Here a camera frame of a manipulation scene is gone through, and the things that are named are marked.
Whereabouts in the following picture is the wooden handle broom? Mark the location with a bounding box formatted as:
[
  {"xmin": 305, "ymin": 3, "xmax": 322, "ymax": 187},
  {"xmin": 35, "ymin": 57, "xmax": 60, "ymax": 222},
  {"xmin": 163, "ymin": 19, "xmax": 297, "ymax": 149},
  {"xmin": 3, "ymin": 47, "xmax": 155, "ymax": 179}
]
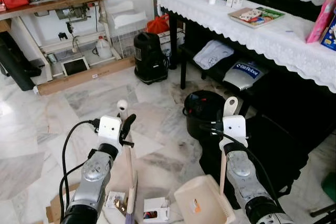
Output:
[{"xmin": 117, "ymin": 100, "xmax": 139, "ymax": 224}]

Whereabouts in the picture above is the beige plastic dustpan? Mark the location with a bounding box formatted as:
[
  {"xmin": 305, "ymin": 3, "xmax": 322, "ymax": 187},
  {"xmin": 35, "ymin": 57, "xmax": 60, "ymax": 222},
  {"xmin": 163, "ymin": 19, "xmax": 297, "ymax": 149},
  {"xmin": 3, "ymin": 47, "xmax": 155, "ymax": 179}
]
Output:
[{"xmin": 174, "ymin": 96, "xmax": 240, "ymax": 224}]

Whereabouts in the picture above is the small white printed packet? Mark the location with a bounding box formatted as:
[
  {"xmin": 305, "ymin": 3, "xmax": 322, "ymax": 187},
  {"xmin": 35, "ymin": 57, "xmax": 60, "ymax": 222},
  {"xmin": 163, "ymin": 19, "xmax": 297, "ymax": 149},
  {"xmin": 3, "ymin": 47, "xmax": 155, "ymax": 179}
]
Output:
[{"xmin": 105, "ymin": 191, "xmax": 127, "ymax": 210}]

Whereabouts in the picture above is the black canister vacuum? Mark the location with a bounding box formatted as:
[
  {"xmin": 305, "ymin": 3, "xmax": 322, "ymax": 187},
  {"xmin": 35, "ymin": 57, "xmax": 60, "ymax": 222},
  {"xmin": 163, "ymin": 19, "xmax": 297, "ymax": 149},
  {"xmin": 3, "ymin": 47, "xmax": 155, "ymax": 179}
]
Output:
[{"xmin": 133, "ymin": 31, "xmax": 169, "ymax": 84}]

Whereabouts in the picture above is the black plastic bucket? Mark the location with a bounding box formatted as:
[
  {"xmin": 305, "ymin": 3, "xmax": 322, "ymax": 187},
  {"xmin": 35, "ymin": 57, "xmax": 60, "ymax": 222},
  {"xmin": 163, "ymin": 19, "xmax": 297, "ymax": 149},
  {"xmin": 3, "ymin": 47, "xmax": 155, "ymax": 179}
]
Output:
[{"xmin": 183, "ymin": 90, "xmax": 227, "ymax": 142}]

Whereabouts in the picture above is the clear plastic jug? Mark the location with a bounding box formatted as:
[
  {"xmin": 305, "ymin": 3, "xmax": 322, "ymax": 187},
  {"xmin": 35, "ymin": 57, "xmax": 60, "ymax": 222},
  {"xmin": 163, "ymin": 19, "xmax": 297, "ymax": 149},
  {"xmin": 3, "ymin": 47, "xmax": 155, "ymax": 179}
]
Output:
[{"xmin": 94, "ymin": 36, "xmax": 113, "ymax": 60}]

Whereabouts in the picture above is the small white carton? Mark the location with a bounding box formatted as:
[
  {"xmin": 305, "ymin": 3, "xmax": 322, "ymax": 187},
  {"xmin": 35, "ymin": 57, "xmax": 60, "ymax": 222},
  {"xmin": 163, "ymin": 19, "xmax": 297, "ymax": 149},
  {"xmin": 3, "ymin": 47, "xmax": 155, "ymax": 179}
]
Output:
[{"xmin": 143, "ymin": 197, "xmax": 171, "ymax": 222}]

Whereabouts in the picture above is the white framed tablet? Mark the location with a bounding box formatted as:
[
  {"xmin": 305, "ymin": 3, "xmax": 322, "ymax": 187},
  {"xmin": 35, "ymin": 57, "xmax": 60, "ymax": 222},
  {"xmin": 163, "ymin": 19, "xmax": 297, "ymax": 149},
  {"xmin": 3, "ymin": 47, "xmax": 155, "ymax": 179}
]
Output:
[{"xmin": 61, "ymin": 57, "xmax": 90, "ymax": 77}]

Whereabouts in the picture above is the brown cardboard piece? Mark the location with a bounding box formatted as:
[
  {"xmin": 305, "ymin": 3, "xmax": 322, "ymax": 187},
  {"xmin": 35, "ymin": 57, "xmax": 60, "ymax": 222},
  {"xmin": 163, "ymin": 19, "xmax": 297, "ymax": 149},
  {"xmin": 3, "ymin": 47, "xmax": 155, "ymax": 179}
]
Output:
[{"xmin": 46, "ymin": 184, "xmax": 79, "ymax": 224}]

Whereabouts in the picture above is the orange red plastic bag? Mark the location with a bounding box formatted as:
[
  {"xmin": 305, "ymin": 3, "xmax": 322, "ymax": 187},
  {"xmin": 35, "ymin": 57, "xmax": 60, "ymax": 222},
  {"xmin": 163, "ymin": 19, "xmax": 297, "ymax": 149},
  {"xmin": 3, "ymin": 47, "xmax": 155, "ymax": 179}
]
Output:
[{"xmin": 146, "ymin": 15, "xmax": 170, "ymax": 35}]

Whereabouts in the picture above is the white printed cloth bag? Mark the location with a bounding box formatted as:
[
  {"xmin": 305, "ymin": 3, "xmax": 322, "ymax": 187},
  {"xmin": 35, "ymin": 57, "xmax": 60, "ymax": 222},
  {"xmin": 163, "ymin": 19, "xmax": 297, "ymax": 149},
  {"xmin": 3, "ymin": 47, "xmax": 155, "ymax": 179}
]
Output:
[{"xmin": 193, "ymin": 39, "xmax": 235, "ymax": 70}]

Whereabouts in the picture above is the green round container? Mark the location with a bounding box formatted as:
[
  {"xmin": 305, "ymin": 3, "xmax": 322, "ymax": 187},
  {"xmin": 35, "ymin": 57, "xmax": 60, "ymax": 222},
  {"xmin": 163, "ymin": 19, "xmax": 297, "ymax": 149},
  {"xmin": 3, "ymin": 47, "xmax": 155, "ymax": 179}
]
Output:
[{"xmin": 321, "ymin": 172, "xmax": 336, "ymax": 202}]

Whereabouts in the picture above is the silver bag with blue label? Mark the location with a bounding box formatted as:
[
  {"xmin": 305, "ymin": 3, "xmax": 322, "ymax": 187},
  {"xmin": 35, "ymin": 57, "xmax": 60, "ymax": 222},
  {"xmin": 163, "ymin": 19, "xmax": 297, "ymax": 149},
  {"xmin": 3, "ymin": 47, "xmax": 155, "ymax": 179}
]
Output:
[{"xmin": 223, "ymin": 59, "xmax": 269, "ymax": 90}]

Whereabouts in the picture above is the black long case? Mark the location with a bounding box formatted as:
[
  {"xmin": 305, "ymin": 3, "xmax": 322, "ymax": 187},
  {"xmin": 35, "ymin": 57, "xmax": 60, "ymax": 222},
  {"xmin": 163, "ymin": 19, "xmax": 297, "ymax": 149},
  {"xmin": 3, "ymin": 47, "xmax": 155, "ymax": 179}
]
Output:
[{"xmin": 0, "ymin": 31, "xmax": 43, "ymax": 92}]

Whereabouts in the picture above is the wooden top workbench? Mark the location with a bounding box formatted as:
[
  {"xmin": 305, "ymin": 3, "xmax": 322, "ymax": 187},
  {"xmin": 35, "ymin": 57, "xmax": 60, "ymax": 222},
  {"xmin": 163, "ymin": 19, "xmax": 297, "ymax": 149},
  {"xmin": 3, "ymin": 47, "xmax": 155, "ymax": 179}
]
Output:
[{"xmin": 0, "ymin": 0, "xmax": 136, "ymax": 97}]

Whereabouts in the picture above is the blue printed tissue pack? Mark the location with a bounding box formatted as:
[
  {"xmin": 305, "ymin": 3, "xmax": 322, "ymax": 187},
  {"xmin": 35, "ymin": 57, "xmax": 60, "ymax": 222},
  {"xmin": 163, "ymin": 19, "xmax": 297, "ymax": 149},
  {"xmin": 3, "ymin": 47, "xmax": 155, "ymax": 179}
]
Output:
[{"xmin": 321, "ymin": 17, "xmax": 336, "ymax": 51}]

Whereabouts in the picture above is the pink plastic package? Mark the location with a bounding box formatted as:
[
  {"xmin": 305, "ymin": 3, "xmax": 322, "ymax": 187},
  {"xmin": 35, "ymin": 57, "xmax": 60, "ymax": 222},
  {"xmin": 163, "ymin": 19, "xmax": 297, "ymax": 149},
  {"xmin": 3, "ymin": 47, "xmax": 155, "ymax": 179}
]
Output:
[{"xmin": 307, "ymin": 0, "xmax": 336, "ymax": 44}]

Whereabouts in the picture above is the colourful flat book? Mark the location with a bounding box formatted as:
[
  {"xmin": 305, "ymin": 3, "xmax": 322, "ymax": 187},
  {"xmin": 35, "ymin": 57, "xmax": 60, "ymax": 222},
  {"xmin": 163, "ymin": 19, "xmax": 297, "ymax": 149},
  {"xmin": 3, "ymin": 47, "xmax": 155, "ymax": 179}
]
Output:
[{"xmin": 228, "ymin": 7, "xmax": 286, "ymax": 29}]

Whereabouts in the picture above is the white lace tablecloth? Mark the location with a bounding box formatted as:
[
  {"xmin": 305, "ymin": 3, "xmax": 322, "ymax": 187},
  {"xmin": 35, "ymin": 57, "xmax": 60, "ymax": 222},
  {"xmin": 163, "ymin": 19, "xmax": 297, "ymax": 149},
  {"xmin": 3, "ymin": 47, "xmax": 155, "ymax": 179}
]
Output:
[{"xmin": 157, "ymin": 0, "xmax": 336, "ymax": 93}]

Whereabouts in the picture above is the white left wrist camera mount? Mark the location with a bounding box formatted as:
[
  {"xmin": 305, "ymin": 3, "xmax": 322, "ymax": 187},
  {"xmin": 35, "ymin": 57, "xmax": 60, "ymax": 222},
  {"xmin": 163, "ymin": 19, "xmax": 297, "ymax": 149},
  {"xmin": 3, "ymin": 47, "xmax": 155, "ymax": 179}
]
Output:
[{"xmin": 98, "ymin": 115, "xmax": 123, "ymax": 144}]

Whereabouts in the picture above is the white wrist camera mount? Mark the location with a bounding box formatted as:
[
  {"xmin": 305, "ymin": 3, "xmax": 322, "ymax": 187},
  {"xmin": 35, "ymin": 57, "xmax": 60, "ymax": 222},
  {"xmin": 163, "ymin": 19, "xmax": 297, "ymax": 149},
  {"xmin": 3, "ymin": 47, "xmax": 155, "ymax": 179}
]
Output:
[
  {"xmin": 222, "ymin": 115, "xmax": 248, "ymax": 147},
  {"xmin": 98, "ymin": 115, "xmax": 123, "ymax": 144}
]

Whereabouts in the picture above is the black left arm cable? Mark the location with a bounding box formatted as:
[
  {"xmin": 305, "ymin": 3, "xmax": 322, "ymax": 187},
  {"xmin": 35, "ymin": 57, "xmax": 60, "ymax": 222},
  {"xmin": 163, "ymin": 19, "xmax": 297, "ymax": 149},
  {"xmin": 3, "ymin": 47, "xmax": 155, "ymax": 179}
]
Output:
[{"xmin": 59, "ymin": 120, "xmax": 101, "ymax": 219}]

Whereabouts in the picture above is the black table frame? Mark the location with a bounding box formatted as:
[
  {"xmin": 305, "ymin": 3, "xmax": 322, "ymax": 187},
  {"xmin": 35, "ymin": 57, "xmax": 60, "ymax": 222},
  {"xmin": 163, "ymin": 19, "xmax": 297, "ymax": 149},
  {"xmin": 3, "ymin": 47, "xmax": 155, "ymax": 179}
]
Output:
[{"xmin": 167, "ymin": 9, "xmax": 336, "ymax": 130}]

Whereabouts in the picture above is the white wire rack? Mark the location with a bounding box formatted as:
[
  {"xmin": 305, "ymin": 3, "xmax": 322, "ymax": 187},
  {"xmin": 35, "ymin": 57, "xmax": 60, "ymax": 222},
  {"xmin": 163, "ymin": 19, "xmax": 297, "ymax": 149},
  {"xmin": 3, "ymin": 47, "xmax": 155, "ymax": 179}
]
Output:
[{"xmin": 108, "ymin": 0, "xmax": 150, "ymax": 59}]

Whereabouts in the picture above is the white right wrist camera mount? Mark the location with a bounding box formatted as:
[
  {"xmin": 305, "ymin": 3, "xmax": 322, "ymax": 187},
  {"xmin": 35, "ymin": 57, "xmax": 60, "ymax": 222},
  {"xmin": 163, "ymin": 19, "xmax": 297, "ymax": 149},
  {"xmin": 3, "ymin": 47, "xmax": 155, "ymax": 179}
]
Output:
[{"xmin": 222, "ymin": 115, "xmax": 248, "ymax": 147}]

